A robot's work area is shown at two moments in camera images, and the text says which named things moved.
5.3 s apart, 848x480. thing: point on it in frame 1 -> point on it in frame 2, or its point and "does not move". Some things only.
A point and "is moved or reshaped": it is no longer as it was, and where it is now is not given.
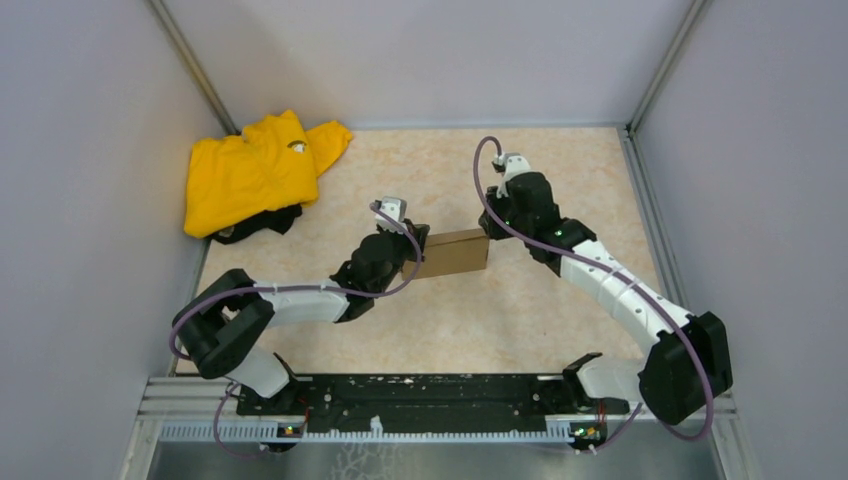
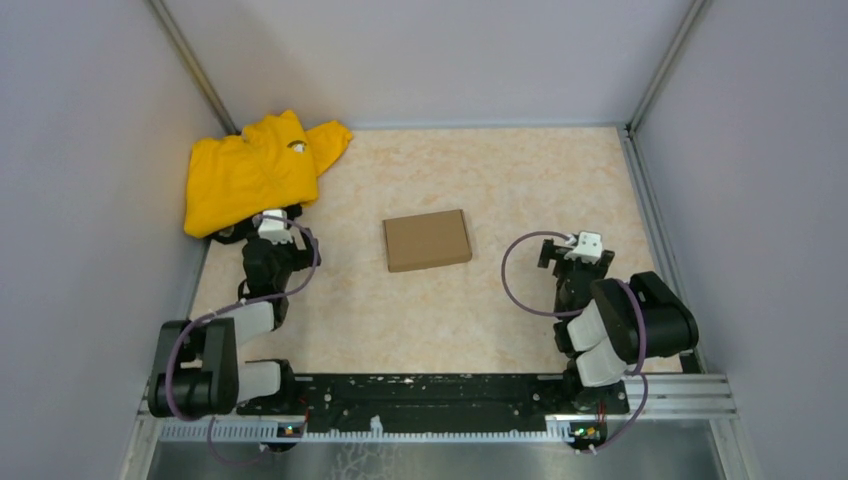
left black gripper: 419,231 -> 303,257
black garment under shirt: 280,221 does not move
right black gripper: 493,202 -> 557,252
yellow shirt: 275,164 does not move
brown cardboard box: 452,252 is moved or reshaped
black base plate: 430,402 does not move
